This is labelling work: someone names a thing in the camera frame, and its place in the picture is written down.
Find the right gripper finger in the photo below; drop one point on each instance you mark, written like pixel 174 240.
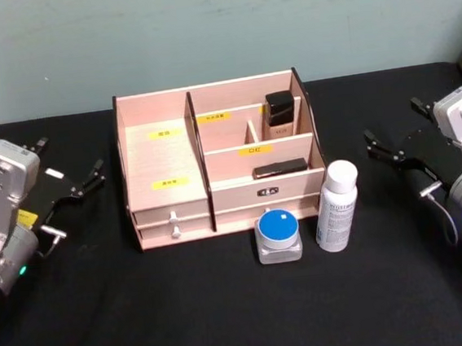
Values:
pixel 423 109
pixel 384 149

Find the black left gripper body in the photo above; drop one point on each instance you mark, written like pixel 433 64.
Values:
pixel 52 188

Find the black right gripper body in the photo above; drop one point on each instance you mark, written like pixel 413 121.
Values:
pixel 425 154

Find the wooden drawer with white knob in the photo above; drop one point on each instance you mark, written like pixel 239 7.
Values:
pixel 153 215
pixel 155 234

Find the pale wooden desk organizer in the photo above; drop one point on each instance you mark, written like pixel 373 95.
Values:
pixel 164 163

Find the white spray bottle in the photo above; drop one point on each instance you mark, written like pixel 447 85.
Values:
pixel 335 212

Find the flat black cosmetic case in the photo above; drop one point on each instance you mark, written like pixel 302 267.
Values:
pixel 279 168

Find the black-capped beige cosmetic bottle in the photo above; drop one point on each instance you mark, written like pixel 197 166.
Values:
pixel 280 109

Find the clear jar with blue lid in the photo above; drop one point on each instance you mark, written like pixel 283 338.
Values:
pixel 278 234

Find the wooden drawer with metal plate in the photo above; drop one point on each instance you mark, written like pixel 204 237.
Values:
pixel 233 195

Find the wide wooden drawer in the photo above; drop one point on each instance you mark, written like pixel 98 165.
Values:
pixel 235 218

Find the black table cloth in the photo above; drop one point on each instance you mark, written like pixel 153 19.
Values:
pixel 186 308

